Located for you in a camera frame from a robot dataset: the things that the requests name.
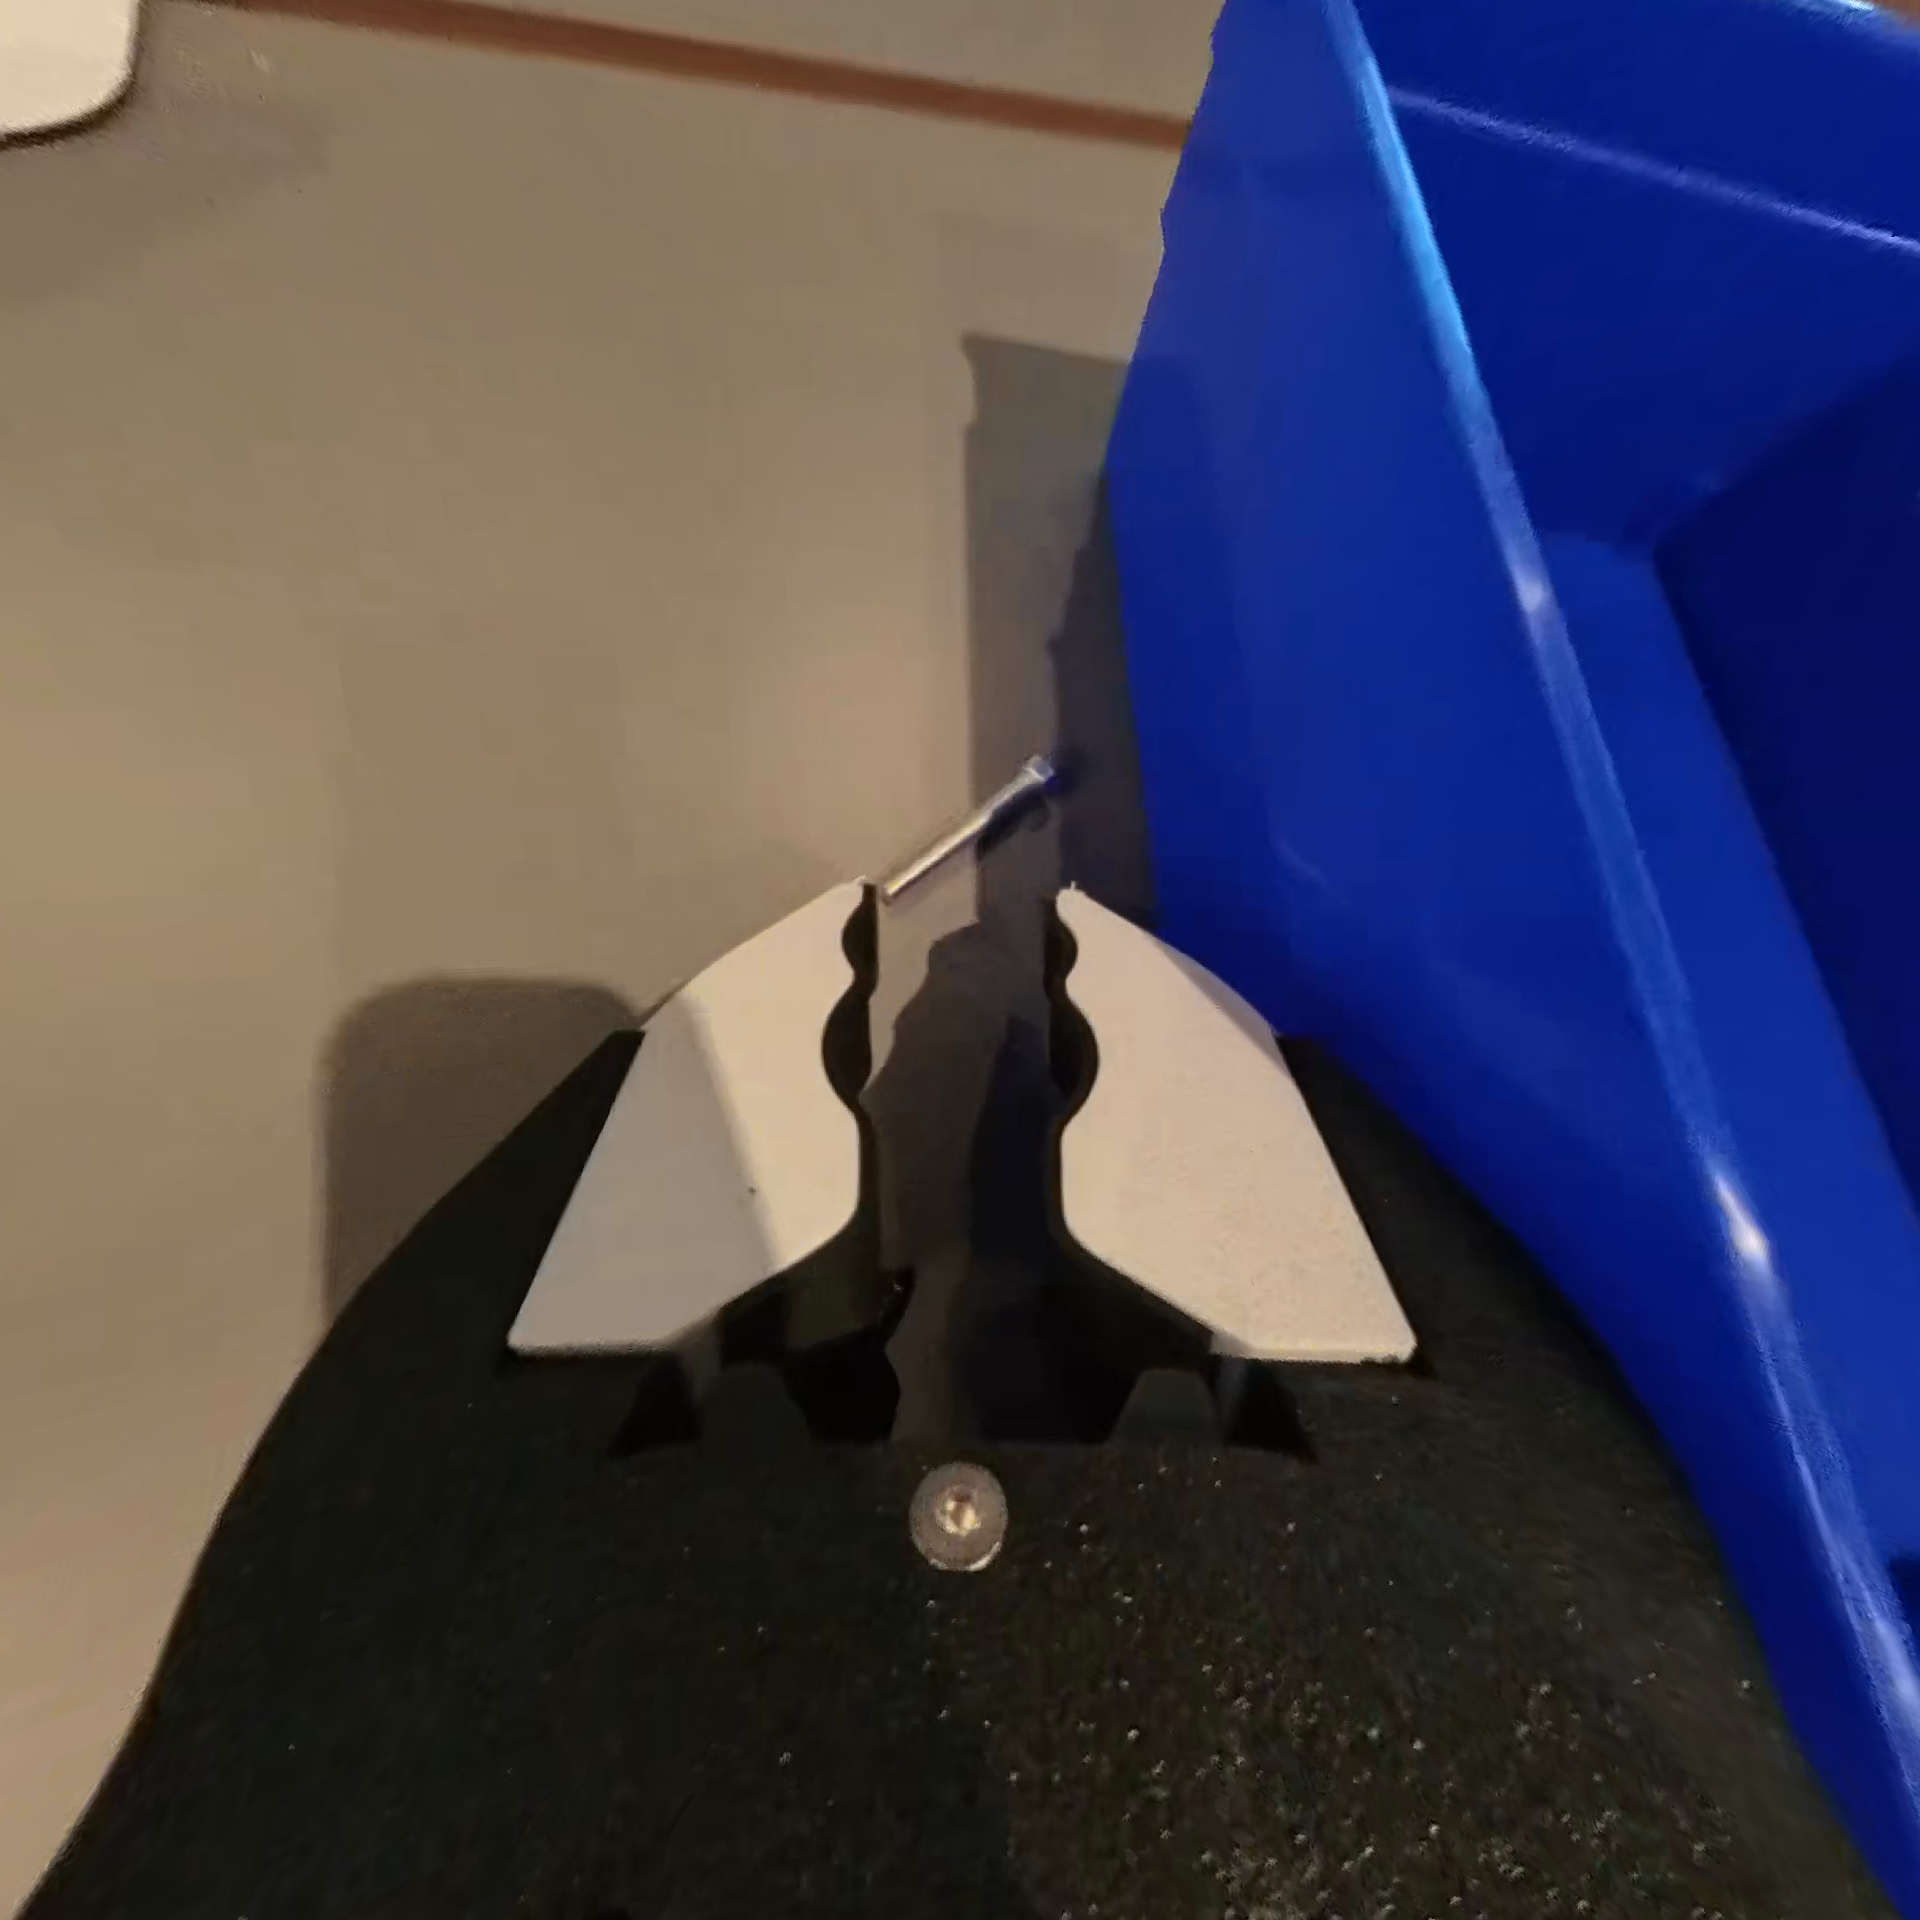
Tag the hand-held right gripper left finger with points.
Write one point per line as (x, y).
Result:
(704, 1171)

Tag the silver hex bolt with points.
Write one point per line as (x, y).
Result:
(960, 840)

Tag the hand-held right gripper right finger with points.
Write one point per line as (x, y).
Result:
(1214, 1171)

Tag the blue plastic bin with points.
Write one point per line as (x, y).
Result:
(1501, 749)

